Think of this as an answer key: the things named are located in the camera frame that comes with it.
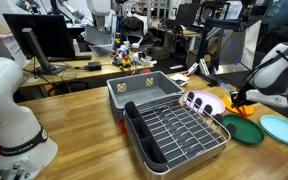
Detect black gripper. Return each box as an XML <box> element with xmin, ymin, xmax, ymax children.
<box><xmin>230</xmin><ymin>83</ymin><xmax>252</xmax><ymax>110</ymax></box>

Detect red handled knife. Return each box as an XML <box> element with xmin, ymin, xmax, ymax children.
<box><xmin>235</xmin><ymin>105</ymin><xmax>249</xmax><ymax>122</ymax></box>

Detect pink plate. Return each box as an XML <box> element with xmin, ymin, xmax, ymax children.
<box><xmin>183</xmin><ymin>90</ymin><xmax>227</xmax><ymax>117</ymax></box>

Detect orange plate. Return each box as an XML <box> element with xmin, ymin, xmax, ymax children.
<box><xmin>221</xmin><ymin>95</ymin><xmax>256</xmax><ymax>117</ymax></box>

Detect green plate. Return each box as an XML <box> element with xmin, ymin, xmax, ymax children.
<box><xmin>221</xmin><ymin>114</ymin><xmax>265</xmax><ymax>146</ymax></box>

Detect light blue plate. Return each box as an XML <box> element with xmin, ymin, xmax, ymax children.
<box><xmin>259</xmin><ymin>114</ymin><xmax>288</xmax><ymax>147</ymax></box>

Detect blue tape strips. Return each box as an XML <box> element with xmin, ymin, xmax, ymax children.
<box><xmin>221</xmin><ymin>82</ymin><xmax>235</xmax><ymax>92</ymax></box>

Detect cardboard box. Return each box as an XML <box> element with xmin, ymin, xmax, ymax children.
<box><xmin>150</xmin><ymin>45</ymin><xmax>171</xmax><ymax>60</ymax></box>

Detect grey plastic bin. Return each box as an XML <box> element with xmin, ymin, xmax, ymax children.
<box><xmin>106</xmin><ymin>70</ymin><xmax>185</xmax><ymax>122</ymax></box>

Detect black cutlery caddy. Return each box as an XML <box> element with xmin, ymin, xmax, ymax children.
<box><xmin>123</xmin><ymin>100</ymin><xmax>169</xmax><ymax>173</ymax></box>

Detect dark background screen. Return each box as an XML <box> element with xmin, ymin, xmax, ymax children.
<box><xmin>175</xmin><ymin>3</ymin><xmax>202</xmax><ymax>28</ymax></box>

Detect small red object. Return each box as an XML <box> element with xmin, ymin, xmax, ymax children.
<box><xmin>118</xmin><ymin>119</ymin><xmax>128</xmax><ymax>135</ymax></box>

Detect yellow toy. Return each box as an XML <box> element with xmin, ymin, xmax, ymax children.
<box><xmin>121</xmin><ymin>54</ymin><xmax>132</xmax><ymax>69</ymax></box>

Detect black office chair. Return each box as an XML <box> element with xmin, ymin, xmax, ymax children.
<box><xmin>120</xmin><ymin>15</ymin><xmax>146</xmax><ymax>44</ymax></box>

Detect yellow black tool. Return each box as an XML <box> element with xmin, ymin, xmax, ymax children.
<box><xmin>113</xmin><ymin>31</ymin><xmax>122</xmax><ymax>48</ymax></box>

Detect wooden desk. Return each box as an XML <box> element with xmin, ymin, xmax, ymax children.
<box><xmin>18</xmin><ymin>51</ymin><xmax>155</xmax><ymax>89</ymax></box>

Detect black power adapter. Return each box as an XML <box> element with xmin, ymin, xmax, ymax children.
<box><xmin>86</xmin><ymin>60</ymin><xmax>103</xmax><ymax>72</ymax></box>

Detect tilted grey bin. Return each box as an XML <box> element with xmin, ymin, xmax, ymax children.
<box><xmin>83</xmin><ymin>25</ymin><xmax>115</xmax><ymax>57</ymax></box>

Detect white cylindrical column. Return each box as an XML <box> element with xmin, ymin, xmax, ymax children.
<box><xmin>85</xmin><ymin>0</ymin><xmax>112</xmax><ymax>28</ymax></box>

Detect white bottle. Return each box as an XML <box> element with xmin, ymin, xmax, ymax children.
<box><xmin>72</xmin><ymin>38</ymin><xmax>81</xmax><ymax>56</ymax></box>

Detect black computer monitor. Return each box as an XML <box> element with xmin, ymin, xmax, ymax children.
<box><xmin>2</xmin><ymin>13</ymin><xmax>92</xmax><ymax>62</ymax></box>

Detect grey monitor stand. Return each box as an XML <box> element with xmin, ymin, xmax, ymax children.
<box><xmin>21</xmin><ymin>27</ymin><xmax>68</xmax><ymax>76</ymax></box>

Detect white printed box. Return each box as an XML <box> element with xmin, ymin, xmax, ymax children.
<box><xmin>0</xmin><ymin>33</ymin><xmax>28</xmax><ymax>69</ymax></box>

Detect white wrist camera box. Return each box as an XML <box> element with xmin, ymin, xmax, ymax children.
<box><xmin>245</xmin><ymin>89</ymin><xmax>288</xmax><ymax>109</ymax></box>

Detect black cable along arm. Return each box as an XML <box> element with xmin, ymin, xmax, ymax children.
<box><xmin>238</xmin><ymin>49</ymin><xmax>288</xmax><ymax>98</ymax></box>

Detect black camera stand frame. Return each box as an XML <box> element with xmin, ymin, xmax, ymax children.
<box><xmin>197</xmin><ymin>18</ymin><xmax>248</xmax><ymax>88</ymax></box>

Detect steel wire dish rack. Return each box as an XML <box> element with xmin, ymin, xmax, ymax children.
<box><xmin>123</xmin><ymin>94</ymin><xmax>232</xmax><ymax>180</ymax></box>

